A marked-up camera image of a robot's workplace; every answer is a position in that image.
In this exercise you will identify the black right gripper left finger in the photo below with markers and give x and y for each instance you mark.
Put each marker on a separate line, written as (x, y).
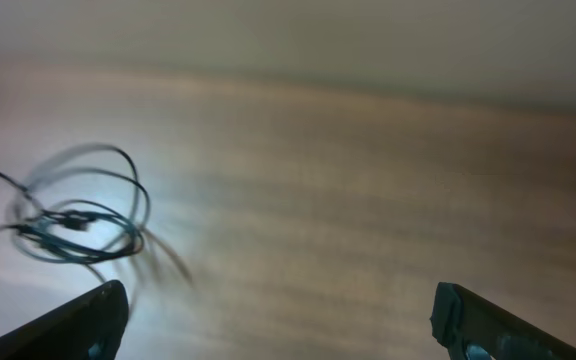
(89, 327)

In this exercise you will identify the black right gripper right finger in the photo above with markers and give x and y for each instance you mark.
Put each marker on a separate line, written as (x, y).
(470, 327)

